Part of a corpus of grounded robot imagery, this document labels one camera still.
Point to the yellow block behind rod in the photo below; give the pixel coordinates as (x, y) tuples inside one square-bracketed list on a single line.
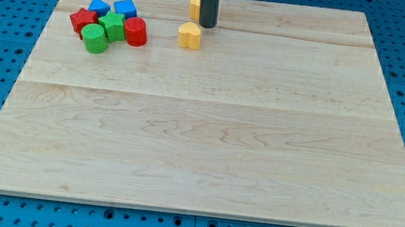
[(194, 9)]

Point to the green star block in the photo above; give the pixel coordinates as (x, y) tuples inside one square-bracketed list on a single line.
[(113, 24)]

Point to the blue pentagon block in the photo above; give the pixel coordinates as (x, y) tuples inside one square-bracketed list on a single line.
[(100, 7)]

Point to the yellow heart block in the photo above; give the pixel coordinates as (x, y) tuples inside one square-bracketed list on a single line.
[(189, 36)]

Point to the green cylinder block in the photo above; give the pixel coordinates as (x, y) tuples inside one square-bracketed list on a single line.
[(94, 38)]

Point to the blue cube block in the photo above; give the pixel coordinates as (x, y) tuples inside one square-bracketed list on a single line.
[(126, 7)]

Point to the red star block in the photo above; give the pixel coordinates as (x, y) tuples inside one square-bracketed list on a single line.
[(81, 18)]

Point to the red cylinder block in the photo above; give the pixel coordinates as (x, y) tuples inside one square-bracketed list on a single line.
[(135, 31)]

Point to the light wooden board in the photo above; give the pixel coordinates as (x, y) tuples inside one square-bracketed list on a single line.
[(282, 116)]

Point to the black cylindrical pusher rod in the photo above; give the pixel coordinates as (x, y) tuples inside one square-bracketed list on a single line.
[(208, 13)]

